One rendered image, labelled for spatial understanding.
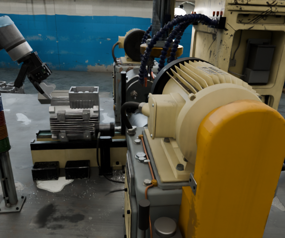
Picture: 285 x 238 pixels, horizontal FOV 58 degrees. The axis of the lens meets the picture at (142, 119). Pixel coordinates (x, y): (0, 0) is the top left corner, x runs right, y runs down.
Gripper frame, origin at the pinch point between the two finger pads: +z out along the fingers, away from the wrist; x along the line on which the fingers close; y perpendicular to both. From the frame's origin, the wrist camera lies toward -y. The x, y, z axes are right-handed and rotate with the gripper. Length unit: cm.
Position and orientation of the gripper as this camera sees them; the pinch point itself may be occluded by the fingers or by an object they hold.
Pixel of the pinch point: (48, 98)
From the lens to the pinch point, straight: 123.7
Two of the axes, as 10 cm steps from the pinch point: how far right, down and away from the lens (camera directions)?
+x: -1.3, -3.8, 9.2
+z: 4.7, 7.9, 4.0
